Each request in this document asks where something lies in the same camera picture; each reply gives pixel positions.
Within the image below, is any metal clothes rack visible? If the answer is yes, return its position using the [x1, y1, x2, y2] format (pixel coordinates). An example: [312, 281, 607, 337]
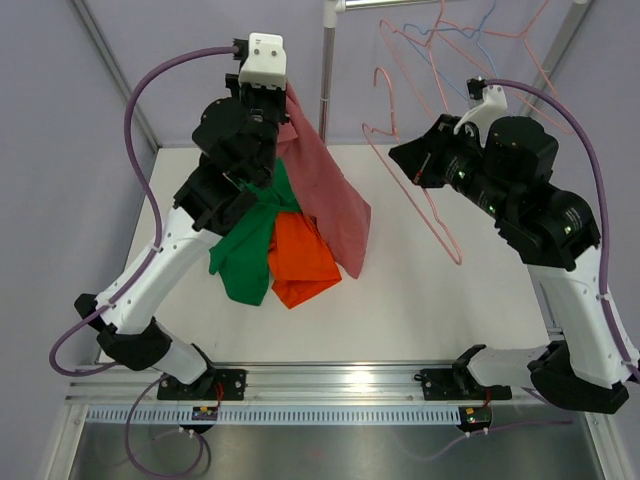
[319, 1, 595, 141]

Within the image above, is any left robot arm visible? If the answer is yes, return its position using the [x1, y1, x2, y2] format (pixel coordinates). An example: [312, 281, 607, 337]
[74, 73, 288, 399]

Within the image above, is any pink hanger of green shirt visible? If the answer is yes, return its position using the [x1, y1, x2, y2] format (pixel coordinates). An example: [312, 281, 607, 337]
[378, 0, 489, 114]

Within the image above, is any white slotted cable duct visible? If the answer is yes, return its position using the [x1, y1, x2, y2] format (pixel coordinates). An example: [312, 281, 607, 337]
[85, 405, 462, 426]

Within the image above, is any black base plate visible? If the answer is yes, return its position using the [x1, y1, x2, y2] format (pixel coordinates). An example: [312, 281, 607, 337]
[156, 368, 247, 401]
[413, 368, 513, 401]

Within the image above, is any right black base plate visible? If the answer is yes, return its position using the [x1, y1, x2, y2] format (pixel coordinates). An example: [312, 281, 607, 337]
[413, 368, 513, 401]

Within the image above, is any pink t shirt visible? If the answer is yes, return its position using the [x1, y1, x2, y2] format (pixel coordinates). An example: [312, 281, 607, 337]
[277, 86, 371, 279]

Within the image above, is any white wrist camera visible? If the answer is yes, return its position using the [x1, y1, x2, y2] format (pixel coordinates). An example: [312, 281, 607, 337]
[234, 32, 287, 91]
[453, 77, 508, 134]

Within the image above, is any green t shirt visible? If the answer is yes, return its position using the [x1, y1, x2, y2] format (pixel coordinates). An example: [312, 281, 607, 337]
[208, 159, 301, 306]

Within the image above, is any pink hanger of beige shirt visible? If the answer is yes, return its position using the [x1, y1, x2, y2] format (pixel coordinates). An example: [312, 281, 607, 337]
[482, 0, 576, 136]

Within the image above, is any aluminium mounting rail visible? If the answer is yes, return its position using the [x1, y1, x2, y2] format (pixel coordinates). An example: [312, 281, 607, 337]
[64, 360, 609, 407]

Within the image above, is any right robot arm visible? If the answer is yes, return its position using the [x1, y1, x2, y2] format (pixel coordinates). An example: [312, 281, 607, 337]
[389, 114, 639, 414]

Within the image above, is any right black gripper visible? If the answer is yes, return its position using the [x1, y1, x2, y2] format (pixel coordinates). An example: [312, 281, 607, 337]
[391, 114, 514, 223]

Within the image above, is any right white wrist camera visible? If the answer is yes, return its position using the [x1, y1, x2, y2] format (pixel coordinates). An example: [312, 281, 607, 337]
[453, 77, 508, 134]

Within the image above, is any light blue hanger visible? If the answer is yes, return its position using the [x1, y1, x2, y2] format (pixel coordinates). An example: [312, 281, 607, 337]
[400, 1, 500, 106]

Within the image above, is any orange t shirt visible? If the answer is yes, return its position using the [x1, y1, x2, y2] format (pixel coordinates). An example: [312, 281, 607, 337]
[267, 212, 342, 309]

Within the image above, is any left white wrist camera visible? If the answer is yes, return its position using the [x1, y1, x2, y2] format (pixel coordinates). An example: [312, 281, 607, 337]
[234, 32, 287, 91]

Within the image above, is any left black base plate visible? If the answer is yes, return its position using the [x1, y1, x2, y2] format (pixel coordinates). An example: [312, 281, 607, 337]
[156, 368, 247, 401]

